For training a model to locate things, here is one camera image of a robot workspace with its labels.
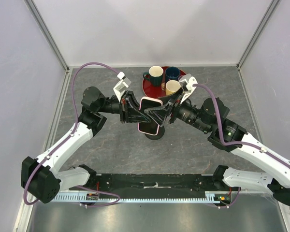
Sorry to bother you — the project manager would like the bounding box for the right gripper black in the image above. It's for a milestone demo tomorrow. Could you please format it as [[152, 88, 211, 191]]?
[[145, 87, 211, 133]]

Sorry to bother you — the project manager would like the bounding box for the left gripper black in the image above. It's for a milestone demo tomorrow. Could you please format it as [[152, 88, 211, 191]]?
[[97, 90, 152, 123]]

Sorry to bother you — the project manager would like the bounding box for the black phone stand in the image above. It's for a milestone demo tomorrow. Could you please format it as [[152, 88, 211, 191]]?
[[145, 126, 165, 141]]

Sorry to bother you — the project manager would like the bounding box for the phone with pink case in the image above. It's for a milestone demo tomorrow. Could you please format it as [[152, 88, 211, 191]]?
[[138, 97, 163, 136]]

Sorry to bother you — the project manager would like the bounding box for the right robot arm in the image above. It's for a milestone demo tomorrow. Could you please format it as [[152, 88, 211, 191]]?
[[140, 94, 290, 206]]

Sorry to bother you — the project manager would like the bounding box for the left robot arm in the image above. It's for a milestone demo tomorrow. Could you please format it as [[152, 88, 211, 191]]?
[[21, 87, 153, 205]]

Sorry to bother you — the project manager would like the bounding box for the red round tray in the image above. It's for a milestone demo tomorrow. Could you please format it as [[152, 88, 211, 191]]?
[[142, 66, 187, 100]]

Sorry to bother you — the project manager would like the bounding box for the yellow mug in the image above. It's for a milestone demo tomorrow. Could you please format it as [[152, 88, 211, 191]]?
[[165, 80, 181, 96]]

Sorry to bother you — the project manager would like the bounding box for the dark green mug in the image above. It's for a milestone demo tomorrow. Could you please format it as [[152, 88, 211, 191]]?
[[143, 66, 164, 87]]

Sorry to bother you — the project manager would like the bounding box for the dark blue mug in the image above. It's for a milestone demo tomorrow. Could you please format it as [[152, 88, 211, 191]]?
[[165, 67, 180, 83]]

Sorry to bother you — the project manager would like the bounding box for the clear glass cup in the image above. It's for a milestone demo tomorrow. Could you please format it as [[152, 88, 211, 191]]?
[[177, 75, 185, 82]]

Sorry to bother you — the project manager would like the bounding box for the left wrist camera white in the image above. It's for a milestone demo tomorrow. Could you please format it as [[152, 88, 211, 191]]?
[[113, 72, 131, 101]]

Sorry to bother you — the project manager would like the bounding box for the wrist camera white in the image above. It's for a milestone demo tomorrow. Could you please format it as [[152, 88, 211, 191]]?
[[113, 72, 131, 101], [179, 73, 198, 104]]

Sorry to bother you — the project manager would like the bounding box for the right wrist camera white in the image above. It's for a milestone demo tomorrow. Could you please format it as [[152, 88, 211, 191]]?
[[179, 73, 198, 104]]

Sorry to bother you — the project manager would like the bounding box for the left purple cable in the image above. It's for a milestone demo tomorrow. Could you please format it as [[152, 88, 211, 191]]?
[[23, 62, 121, 208]]

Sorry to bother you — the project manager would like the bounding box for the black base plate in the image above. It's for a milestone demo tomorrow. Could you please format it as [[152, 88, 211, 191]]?
[[84, 174, 219, 197]]

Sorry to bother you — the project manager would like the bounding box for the slotted cable duct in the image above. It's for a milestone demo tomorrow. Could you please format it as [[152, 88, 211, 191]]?
[[52, 190, 229, 203]]

